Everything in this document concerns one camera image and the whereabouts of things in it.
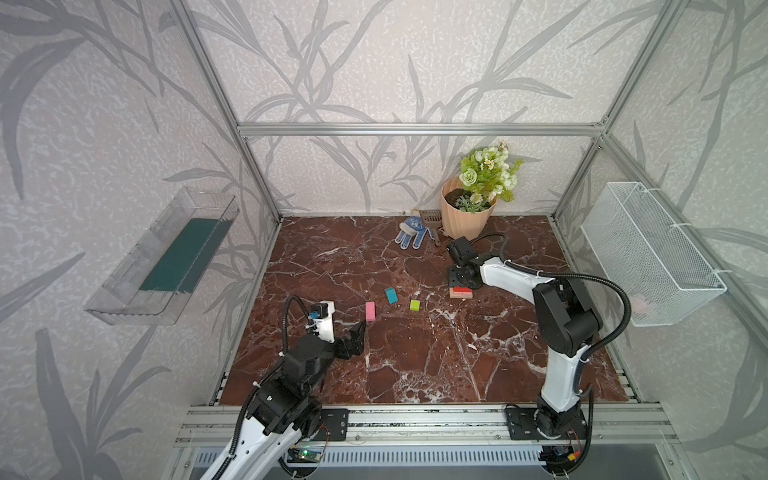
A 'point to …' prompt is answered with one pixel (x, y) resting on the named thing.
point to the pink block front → (461, 295)
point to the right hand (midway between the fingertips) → (459, 268)
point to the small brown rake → (433, 218)
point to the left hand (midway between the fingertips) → (356, 313)
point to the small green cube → (415, 305)
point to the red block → (462, 290)
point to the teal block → (391, 295)
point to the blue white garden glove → (409, 228)
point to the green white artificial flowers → (489, 173)
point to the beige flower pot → (460, 223)
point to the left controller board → (303, 455)
